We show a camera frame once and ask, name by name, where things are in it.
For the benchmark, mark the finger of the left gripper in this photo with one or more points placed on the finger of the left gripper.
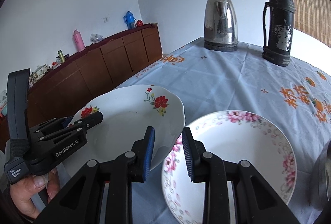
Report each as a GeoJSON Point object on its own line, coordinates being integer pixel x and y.
{"type": "Point", "coordinates": [55, 131]}
{"type": "Point", "coordinates": [61, 121]}

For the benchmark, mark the person's left hand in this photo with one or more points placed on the person's left hand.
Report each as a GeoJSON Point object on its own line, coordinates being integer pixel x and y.
{"type": "Point", "coordinates": [23, 191]}

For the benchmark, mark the crumpled plastic bag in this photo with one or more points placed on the crumpled plastic bag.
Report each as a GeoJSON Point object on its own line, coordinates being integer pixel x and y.
{"type": "Point", "coordinates": [96, 38]}

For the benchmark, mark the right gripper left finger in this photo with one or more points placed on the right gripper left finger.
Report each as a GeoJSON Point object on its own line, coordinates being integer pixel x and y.
{"type": "Point", "coordinates": [80, 200]}

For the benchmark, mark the red flower white plate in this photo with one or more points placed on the red flower white plate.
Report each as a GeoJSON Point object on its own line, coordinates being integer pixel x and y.
{"type": "Point", "coordinates": [127, 112]}

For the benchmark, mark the stainless steel bowl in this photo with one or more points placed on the stainless steel bowl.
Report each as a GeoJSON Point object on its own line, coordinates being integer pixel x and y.
{"type": "Point", "coordinates": [320, 180]}

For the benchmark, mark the green can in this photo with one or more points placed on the green can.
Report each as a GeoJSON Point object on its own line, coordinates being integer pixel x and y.
{"type": "Point", "coordinates": [61, 56]}

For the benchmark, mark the blue thermos jug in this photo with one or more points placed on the blue thermos jug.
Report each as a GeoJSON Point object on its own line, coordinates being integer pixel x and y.
{"type": "Point", "coordinates": [129, 19]}

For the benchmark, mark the pink floral rim plate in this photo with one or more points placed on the pink floral rim plate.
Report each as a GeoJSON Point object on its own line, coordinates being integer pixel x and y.
{"type": "Point", "coordinates": [233, 136]}

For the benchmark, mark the small red object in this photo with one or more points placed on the small red object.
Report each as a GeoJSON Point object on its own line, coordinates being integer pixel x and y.
{"type": "Point", "coordinates": [139, 23]}

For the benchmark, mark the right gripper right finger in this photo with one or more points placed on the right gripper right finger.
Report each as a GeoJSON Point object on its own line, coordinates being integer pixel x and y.
{"type": "Point", "coordinates": [255, 200]}

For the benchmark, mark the brown wooden sideboard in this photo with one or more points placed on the brown wooden sideboard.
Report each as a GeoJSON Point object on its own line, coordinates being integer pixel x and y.
{"type": "Point", "coordinates": [96, 70]}

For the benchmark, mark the pink thermos bottle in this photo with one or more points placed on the pink thermos bottle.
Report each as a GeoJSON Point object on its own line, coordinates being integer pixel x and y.
{"type": "Point", "coordinates": [78, 40]}

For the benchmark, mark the black thermos flask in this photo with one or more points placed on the black thermos flask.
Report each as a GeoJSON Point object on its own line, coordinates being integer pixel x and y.
{"type": "Point", "coordinates": [278, 22]}

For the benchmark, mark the stainless electric kettle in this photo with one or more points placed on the stainless electric kettle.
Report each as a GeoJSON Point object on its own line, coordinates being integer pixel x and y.
{"type": "Point", "coordinates": [220, 26]}

